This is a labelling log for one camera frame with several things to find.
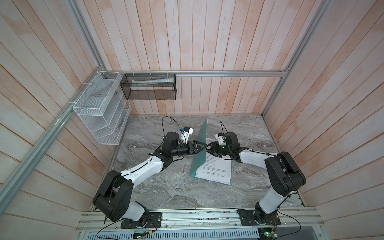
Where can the papers in black basket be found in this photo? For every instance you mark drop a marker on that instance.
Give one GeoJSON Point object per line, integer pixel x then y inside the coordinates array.
{"type": "Point", "coordinates": [165, 82]}

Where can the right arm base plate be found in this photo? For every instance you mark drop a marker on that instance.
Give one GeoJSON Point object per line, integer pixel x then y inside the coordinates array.
{"type": "Point", "coordinates": [258, 218]}

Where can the black mesh wall basket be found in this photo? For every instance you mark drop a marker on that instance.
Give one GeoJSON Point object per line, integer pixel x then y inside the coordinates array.
{"type": "Point", "coordinates": [148, 93]}

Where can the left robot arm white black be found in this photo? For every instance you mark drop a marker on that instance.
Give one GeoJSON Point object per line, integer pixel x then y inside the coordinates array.
{"type": "Point", "coordinates": [113, 198]}

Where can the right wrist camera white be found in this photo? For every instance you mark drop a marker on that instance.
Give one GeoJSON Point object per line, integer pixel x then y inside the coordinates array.
{"type": "Point", "coordinates": [220, 139]}

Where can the white wire mesh rack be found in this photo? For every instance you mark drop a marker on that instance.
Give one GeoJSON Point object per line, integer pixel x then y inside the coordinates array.
{"type": "Point", "coordinates": [103, 109]}

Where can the green file folder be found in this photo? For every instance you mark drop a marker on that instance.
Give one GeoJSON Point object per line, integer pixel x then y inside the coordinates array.
{"type": "Point", "coordinates": [199, 158]}

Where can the printed paper sheet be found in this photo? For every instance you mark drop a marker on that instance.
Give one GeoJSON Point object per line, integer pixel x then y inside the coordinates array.
{"type": "Point", "coordinates": [215, 169]}

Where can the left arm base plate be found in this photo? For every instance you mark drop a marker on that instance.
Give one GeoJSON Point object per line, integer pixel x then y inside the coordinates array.
{"type": "Point", "coordinates": [148, 220]}

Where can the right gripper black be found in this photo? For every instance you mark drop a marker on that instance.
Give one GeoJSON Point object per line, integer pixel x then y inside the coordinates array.
{"type": "Point", "coordinates": [214, 145]}

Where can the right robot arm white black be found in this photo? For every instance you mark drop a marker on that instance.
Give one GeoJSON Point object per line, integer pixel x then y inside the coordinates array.
{"type": "Point", "coordinates": [284, 174]}

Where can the aluminium mounting rail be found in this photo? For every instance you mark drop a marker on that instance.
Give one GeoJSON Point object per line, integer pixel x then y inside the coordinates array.
{"type": "Point", "coordinates": [193, 219]}

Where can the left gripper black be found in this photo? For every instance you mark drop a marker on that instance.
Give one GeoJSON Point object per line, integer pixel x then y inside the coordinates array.
{"type": "Point", "coordinates": [195, 150]}

